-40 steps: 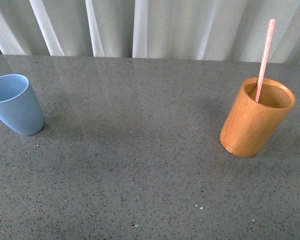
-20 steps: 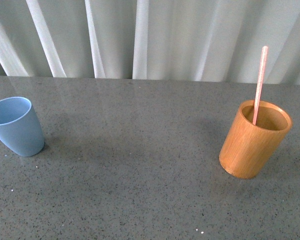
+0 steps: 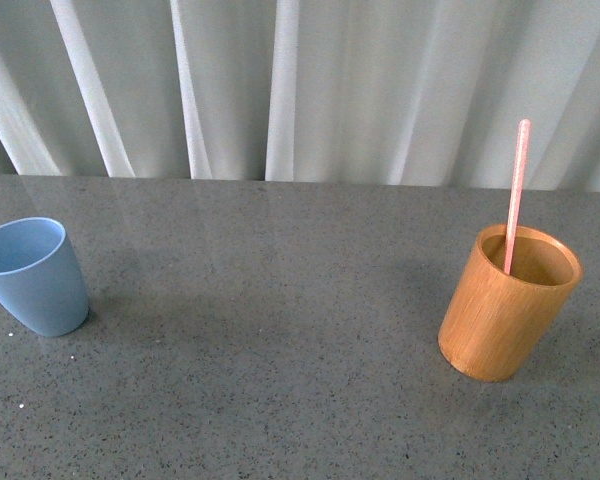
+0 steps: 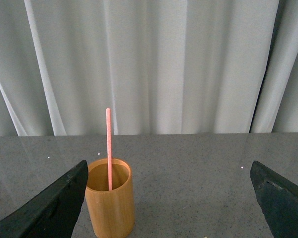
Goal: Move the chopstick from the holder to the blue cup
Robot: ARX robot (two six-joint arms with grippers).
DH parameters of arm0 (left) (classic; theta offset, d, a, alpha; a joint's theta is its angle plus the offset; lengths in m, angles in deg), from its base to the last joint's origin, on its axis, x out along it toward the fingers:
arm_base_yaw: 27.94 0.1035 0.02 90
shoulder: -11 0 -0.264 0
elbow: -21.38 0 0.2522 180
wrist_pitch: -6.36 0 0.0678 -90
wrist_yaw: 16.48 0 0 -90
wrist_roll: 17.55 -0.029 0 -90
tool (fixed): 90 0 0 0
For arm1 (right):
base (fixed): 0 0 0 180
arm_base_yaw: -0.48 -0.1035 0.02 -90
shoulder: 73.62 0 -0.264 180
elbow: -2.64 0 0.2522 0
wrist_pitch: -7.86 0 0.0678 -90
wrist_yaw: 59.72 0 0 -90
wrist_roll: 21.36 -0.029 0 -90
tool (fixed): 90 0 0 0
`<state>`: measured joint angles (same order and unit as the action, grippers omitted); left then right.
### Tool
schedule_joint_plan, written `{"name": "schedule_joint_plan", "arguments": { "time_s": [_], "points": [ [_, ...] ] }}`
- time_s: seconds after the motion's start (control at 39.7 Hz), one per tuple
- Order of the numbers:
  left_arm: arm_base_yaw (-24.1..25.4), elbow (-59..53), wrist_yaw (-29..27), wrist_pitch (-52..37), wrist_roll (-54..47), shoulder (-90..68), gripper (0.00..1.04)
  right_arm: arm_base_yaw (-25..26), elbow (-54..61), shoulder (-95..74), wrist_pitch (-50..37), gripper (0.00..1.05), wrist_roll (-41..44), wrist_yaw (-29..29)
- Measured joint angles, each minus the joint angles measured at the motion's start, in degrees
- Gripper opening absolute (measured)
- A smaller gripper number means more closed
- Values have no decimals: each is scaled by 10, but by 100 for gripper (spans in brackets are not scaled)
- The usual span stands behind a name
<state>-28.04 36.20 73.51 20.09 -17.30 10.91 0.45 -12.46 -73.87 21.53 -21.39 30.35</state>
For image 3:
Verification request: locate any brown wooden cylindrical holder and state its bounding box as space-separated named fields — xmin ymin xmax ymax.
xmin=438 ymin=224 xmax=583 ymax=382

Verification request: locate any blue plastic cup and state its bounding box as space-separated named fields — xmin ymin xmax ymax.
xmin=0 ymin=217 xmax=89 ymax=337

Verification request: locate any white pleated curtain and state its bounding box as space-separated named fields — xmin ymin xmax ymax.
xmin=0 ymin=1 xmax=600 ymax=192

